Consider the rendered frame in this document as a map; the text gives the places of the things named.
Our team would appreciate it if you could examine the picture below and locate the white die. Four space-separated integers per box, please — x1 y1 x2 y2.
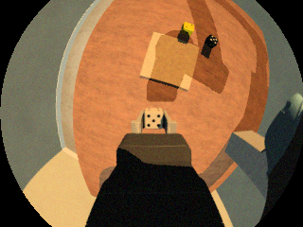
144 108 163 129

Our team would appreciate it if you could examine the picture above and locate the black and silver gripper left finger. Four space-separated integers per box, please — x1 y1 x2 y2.
131 110 145 133

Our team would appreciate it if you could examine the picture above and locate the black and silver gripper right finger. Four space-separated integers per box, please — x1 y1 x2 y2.
163 111 177 133

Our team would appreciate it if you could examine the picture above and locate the yellow die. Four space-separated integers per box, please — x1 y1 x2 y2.
181 22 194 36

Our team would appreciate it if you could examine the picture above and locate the tan square mat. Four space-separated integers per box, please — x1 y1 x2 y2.
140 32 199 90

